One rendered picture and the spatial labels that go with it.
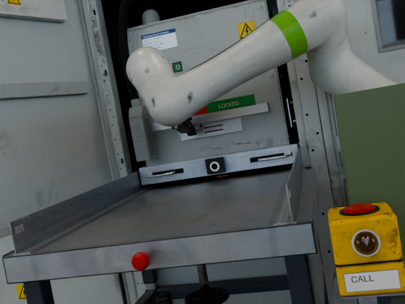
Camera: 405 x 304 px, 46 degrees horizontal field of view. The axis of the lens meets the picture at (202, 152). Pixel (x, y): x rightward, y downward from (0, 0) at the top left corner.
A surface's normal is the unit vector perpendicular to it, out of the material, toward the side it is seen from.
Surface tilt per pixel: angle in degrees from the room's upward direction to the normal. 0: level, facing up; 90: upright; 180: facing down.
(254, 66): 116
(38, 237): 90
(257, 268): 90
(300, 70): 90
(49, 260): 90
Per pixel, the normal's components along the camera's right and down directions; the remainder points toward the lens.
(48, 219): 0.96, -0.15
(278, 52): 0.18, 0.48
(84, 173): 0.83, -0.11
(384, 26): -0.23, 0.11
